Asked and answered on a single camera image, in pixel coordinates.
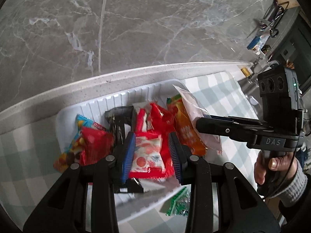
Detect kitchen scissors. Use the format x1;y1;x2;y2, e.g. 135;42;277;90
248;1;289;38

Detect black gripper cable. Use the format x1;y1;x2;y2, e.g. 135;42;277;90
268;135;304;198

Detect clear pinkish snack packet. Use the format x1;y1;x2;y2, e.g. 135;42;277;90
174;86;222;155

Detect white red peach packet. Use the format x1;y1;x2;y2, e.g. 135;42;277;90
131;136;166;174

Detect grey knit right sleeve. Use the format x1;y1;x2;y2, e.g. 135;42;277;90
278;160;308;207

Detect right hand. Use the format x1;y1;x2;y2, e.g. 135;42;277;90
254;151;296;185

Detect green seaweed snack packet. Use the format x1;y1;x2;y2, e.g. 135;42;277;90
159;186;190;217

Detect large red snack packet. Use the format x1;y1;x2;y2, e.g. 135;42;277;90
129;102;175;179

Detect orange snack packet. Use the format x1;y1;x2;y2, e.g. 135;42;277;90
166;94;207;156

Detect green white checkered tablecloth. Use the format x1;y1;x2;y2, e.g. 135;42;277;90
1;72;256;232

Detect white plastic snack tray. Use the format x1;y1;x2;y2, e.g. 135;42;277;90
55;79;187;224

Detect black snack packet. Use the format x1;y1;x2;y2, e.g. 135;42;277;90
104;106;145;194

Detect dark red snack packet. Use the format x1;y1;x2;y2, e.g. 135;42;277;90
80;127;114;166

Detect blue cookie packet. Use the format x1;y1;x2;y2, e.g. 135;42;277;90
53;114;106;173

